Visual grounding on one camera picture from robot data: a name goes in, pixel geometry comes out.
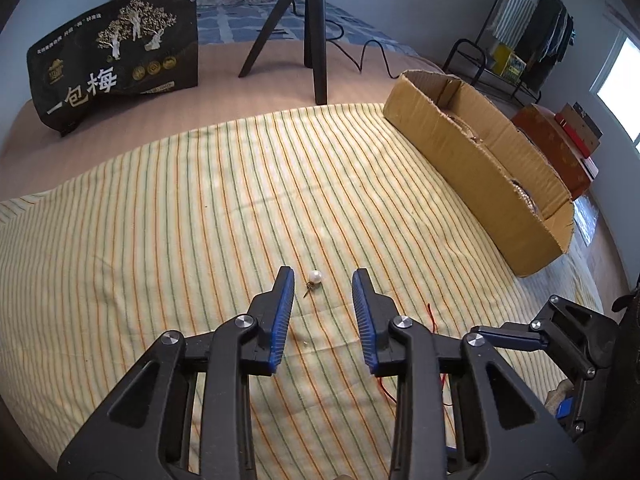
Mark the red thread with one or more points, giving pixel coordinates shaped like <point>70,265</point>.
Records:
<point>431,312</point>

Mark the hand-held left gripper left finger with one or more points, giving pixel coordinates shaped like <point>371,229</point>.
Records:
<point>282,310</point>

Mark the white box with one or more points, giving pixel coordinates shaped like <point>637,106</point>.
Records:
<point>591,167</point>

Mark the blue patterned blanket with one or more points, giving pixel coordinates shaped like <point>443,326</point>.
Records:
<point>225,25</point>

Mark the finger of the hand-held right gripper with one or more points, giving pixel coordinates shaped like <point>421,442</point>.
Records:
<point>515,336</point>

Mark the striped towel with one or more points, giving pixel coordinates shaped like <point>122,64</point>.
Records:
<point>520,0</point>

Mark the yellow striped sheet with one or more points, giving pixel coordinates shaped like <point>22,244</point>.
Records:
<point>175,210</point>

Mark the yellow box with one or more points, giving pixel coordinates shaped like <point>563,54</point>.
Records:
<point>507,62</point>

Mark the window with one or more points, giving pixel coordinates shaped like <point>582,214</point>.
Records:
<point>617,85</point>

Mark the pearl earring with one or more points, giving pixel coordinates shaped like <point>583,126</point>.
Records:
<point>315,276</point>

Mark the cardboard box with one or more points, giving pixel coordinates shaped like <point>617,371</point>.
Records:
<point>475,180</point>

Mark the dark hanging clothes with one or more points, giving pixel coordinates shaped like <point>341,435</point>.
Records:
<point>545,35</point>

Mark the black clothes rack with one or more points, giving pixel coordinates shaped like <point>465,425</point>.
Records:
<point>462,47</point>

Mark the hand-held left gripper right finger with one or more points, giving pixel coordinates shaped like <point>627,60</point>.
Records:
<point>362,320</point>

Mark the black tripod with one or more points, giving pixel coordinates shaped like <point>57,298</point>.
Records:
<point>315,35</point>

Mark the black snack bag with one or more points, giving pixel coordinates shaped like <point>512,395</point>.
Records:
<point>100,70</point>

